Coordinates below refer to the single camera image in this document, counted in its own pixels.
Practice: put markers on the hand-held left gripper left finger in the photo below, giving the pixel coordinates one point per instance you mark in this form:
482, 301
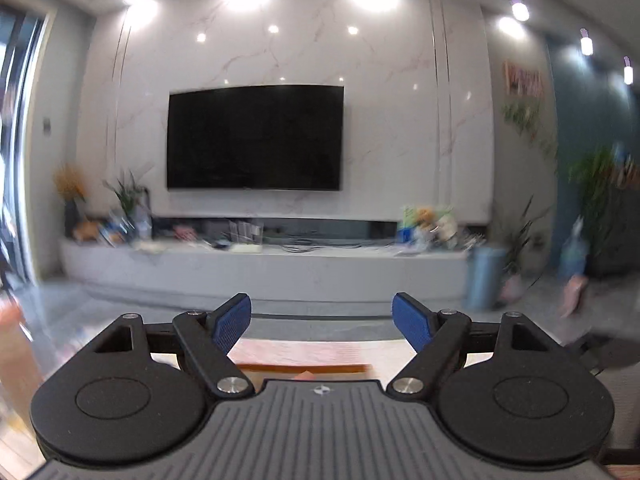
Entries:
232, 320

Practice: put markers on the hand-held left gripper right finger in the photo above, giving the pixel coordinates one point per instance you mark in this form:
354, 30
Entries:
412, 322

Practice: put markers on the white marble tv console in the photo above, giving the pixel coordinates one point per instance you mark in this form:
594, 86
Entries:
260, 272

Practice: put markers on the small pink appliance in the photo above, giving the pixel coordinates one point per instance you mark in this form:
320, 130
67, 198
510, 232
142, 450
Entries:
574, 296

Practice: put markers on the white router with antennas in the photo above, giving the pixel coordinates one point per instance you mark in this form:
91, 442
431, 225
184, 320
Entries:
245, 240

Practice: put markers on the blue round bin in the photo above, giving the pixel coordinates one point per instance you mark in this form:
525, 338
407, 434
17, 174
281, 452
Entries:
486, 277

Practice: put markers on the teddy bear photo display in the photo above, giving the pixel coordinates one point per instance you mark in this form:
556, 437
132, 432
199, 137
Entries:
427, 225

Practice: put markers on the pink photo card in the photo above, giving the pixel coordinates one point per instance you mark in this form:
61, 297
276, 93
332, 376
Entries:
184, 232

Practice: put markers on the blue water jug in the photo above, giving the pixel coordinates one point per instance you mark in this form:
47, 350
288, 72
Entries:
575, 255

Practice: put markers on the potted long leaf plant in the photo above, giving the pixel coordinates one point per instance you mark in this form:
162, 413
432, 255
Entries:
522, 255

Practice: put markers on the blue snack bags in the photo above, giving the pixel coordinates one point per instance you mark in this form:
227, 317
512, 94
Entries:
114, 232

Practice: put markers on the large leafy floor plant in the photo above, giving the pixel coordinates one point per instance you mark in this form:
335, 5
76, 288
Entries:
607, 200

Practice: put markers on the green plant in glass vase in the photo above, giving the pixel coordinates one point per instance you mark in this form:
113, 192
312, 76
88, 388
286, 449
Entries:
127, 200

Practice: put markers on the brown bread loaf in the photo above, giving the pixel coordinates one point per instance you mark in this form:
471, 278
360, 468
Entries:
85, 230

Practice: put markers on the dried flowers in dark vase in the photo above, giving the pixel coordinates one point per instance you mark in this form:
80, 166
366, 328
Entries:
71, 195

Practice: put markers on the hanging vine plant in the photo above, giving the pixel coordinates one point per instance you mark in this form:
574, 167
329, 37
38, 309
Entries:
527, 120

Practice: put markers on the black wall television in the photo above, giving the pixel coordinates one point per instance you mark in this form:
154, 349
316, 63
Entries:
255, 137

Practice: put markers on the framed wall picture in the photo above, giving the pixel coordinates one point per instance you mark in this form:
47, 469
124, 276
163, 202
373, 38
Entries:
524, 79

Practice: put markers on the dark wall switch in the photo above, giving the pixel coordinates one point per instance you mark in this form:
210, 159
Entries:
47, 125

